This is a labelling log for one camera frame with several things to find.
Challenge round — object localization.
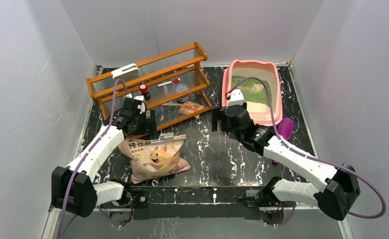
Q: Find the pink cat litter box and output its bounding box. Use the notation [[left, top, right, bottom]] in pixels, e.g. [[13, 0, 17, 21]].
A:
[[222, 60, 283, 126]]

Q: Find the cat litter bag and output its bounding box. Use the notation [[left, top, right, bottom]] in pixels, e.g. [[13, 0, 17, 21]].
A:
[[118, 137, 191, 184]]

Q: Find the orange wooden shelf rack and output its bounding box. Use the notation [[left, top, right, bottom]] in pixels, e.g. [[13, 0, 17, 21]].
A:
[[86, 42, 212, 130]]

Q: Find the purple litter scoop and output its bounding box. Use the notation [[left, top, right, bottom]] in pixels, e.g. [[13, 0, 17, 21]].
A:
[[272, 118, 294, 165]]

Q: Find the grey bag sealing clip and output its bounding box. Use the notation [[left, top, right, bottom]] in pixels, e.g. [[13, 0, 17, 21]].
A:
[[150, 132, 186, 145]]

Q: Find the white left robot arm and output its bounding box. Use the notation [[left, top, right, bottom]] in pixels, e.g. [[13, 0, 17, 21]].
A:
[[51, 94, 156, 218]]

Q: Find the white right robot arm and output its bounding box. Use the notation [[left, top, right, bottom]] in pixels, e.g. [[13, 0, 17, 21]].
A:
[[212, 103, 361, 221]]

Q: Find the white pen on shelf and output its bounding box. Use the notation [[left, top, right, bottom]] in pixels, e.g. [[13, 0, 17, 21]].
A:
[[160, 103, 182, 107]]

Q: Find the orange snack packet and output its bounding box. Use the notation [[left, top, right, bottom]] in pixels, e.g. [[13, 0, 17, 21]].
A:
[[179, 101, 204, 115]]

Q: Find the red black stamp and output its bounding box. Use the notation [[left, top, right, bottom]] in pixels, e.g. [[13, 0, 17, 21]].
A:
[[139, 84, 151, 101]]

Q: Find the small glass jar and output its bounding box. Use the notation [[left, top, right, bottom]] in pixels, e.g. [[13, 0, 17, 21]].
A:
[[176, 84, 190, 104]]

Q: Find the white stapler on top shelf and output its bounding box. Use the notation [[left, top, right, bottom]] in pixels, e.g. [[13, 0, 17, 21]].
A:
[[111, 63, 139, 81]]

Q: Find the red white marker pen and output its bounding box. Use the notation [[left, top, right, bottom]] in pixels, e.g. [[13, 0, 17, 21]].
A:
[[157, 78, 180, 88]]

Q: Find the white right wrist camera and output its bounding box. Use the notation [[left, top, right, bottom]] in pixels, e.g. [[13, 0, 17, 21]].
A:
[[226, 89, 245, 107]]

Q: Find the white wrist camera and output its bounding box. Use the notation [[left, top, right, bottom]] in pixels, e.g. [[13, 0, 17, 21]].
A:
[[125, 93, 146, 114], [226, 89, 245, 107]]

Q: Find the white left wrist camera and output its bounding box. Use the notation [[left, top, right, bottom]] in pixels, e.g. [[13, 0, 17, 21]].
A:
[[125, 93, 146, 114]]

